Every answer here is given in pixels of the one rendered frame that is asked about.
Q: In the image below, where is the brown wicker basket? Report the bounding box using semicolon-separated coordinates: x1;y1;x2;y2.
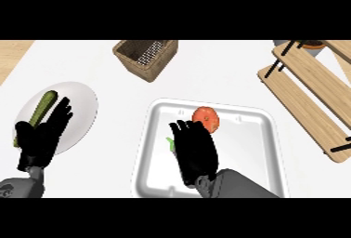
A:
111;39;180;84

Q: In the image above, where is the wooden tiered shelf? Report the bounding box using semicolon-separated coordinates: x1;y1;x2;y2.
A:
257;39;351;164

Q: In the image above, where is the white round plate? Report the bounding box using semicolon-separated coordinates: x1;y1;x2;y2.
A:
12;81;101;155

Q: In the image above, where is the metal grater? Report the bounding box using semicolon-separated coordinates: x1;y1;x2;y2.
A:
136;40;165;66

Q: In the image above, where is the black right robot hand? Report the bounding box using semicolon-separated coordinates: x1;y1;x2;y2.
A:
168;119;221;188

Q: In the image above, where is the white rectangular tray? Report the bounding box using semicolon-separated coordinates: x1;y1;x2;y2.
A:
130;98;291;199

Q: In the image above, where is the orange tomato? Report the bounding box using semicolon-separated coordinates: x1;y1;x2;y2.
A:
191;106;221;135

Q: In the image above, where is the grey pot with orange rim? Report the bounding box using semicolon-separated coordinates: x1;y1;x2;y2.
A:
273;39;328;59

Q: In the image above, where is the eggplant with green stem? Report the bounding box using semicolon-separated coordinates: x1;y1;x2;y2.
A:
165;137;177;152

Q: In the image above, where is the green cucumber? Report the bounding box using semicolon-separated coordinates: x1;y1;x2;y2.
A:
12;89;59;148

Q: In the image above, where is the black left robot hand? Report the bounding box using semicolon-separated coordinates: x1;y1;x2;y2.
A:
14;97;75;173

